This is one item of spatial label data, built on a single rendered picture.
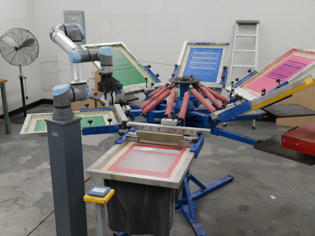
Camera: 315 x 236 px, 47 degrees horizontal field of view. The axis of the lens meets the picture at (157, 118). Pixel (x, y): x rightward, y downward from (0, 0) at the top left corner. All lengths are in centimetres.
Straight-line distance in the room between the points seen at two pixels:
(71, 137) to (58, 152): 14
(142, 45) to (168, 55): 54
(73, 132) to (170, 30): 445
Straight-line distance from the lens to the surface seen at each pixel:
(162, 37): 683
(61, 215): 289
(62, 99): 255
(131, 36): 702
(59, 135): 259
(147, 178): 215
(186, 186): 361
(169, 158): 250
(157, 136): 268
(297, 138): 261
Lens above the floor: 193
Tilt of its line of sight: 17 degrees down
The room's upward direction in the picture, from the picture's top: straight up
